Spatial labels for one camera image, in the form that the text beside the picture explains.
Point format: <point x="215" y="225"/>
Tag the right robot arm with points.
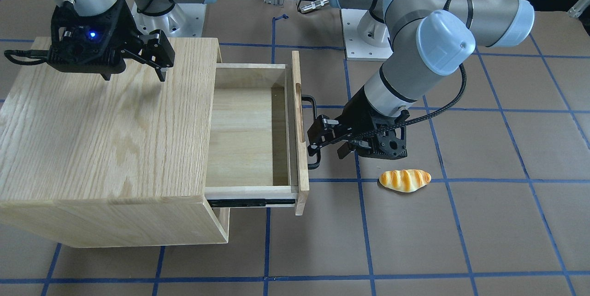
<point x="154" y="8"/>

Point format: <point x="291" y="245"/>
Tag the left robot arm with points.
<point x="429" y="39"/>

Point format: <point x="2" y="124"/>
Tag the silver cable connector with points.
<point x="312" y="6"/>

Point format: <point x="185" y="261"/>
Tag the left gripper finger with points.
<point x="326" y="131"/>
<point x="345" y="149"/>

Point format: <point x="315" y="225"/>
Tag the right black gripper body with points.
<point x="123" y="29"/>

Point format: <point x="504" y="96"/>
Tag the toy bread roll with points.
<point x="405" y="181"/>

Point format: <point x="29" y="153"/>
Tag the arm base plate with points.
<point x="185" y="20"/>
<point x="365" y="38"/>

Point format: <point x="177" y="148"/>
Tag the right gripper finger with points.
<point x="161" y="62"/>
<point x="146" y="43"/>

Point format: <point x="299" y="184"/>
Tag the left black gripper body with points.
<point x="361" y="115"/>

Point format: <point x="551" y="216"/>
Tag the light wooden drawer cabinet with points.
<point x="92" y="163"/>

